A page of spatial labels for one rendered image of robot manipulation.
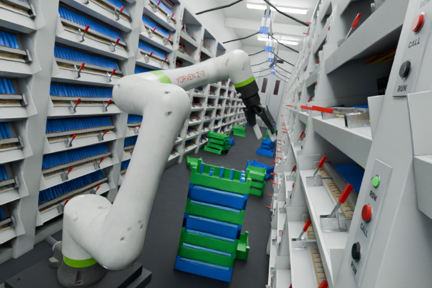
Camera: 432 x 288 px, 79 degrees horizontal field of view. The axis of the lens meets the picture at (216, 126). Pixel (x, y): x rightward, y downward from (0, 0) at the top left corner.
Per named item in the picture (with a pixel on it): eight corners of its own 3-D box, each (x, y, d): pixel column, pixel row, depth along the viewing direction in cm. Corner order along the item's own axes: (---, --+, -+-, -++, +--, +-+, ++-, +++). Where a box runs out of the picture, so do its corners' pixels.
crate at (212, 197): (186, 197, 134) (189, 182, 133) (193, 184, 154) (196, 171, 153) (245, 210, 132) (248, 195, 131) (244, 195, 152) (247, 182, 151)
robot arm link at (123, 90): (132, 123, 79) (126, 83, 74) (107, 114, 86) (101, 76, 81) (175, 106, 92) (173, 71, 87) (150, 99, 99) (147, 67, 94)
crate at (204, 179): (189, 182, 133) (191, 167, 132) (196, 171, 153) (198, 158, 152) (248, 195, 131) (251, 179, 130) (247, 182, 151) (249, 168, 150)
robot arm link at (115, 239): (105, 287, 63) (178, 80, 67) (70, 253, 72) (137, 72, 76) (144, 274, 74) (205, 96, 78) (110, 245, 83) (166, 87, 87)
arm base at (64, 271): (27, 255, 87) (28, 239, 86) (71, 235, 100) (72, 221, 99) (76, 297, 75) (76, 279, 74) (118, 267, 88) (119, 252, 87)
